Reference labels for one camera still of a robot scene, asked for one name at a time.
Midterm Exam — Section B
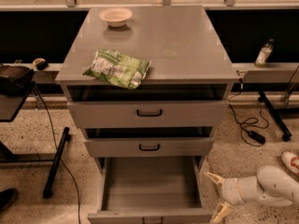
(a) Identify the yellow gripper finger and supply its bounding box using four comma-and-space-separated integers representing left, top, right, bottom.
205, 172, 225, 186
210, 202, 233, 224

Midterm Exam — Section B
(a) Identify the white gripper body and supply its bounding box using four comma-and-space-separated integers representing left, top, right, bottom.
221, 176, 262, 205

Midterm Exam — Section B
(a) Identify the grey bottom drawer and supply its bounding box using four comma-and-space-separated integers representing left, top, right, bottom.
88, 156, 213, 224

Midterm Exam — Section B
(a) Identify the grey drawer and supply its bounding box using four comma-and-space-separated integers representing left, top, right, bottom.
88, 156, 213, 224
85, 127, 213, 158
66, 89, 230, 129

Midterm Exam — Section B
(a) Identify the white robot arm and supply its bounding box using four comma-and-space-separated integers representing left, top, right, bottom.
205, 165, 299, 224

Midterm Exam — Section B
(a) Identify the grey middle drawer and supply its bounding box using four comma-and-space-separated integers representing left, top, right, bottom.
85, 127, 213, 158

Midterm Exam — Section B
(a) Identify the grey drawer cabinet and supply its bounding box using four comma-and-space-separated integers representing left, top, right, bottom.
55, 5, 240, 173

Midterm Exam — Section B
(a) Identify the grey top drawer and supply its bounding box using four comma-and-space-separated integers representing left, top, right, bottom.
66, 89, 230, 129

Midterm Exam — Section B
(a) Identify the white red sneaker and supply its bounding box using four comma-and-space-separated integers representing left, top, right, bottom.
281, 151, 299, 175

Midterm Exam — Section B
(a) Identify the clear plastic bottle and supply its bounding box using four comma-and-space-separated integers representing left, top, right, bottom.
254, 38, 275, 67

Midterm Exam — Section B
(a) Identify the green chip bag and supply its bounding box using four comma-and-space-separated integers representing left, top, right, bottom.
83, 49, 150, 90

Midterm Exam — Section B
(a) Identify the white paper bowl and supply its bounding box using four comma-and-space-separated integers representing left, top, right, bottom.
99, 7, 133, 28

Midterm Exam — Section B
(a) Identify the yellow black tape measure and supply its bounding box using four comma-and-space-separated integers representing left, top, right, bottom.
33, 58, 49, 70

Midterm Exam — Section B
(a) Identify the black shoe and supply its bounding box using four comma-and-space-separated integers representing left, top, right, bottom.
0, 188, 18, 211

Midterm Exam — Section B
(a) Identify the black side table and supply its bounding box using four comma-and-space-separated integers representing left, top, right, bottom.
0, 81, 71, 199

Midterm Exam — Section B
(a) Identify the black bag on table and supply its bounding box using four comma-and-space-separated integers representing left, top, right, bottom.
0, 63, 35, 96

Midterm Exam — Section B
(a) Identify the black power adapter cable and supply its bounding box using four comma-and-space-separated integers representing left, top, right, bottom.
227, 77, 271, 147

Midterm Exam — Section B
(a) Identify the black floor cable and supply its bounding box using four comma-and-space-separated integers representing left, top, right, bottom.
33, 85, 82, 224

